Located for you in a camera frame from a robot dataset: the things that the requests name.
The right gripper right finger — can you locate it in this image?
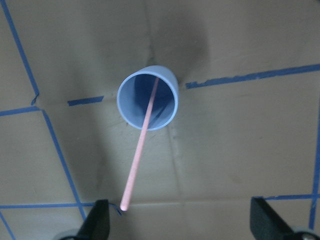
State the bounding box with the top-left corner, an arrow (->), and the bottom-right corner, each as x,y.
249,197 -> 296,240

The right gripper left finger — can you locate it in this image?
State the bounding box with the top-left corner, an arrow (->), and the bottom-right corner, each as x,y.
76,199 -> 110,240

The light blue plastic cup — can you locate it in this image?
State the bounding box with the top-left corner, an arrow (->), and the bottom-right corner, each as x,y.
116,65 -> 179,131

